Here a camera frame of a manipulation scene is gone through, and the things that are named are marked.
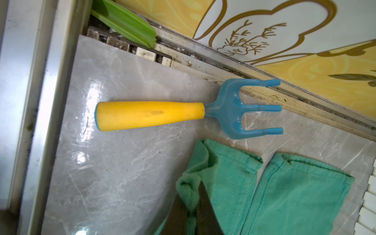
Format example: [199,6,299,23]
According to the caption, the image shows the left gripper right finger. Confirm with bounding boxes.
[195,182,224,235]

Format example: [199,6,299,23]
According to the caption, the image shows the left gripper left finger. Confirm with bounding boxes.
[160,194,188,235]

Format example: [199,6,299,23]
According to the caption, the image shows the green long pants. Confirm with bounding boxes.
[153,138,356,235]

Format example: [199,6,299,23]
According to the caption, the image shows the flower box white fence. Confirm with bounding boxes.
[354,161,376,235]

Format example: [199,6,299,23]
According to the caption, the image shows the green plastic leaf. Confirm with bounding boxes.
[91,0,157,49]

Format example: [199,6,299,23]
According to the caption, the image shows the toy rake yellow handle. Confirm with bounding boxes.
[95,78,284,140]

